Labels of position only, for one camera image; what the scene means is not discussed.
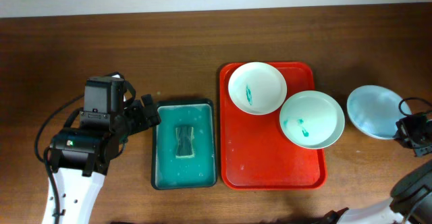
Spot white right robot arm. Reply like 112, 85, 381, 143
319, 113, 431, 224

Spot white plate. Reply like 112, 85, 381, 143
227, 62, 288, 115
346, 85, 405, 140
279, 90, 346, 150

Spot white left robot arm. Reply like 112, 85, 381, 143
43, 94, 161, 223

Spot dark green water tray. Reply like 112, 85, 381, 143
151, 99, 217, 190

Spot red plastic tray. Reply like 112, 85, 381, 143
219, 63, 327, 190

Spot green cleaning sponge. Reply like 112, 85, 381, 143
175, 125, 195, 159

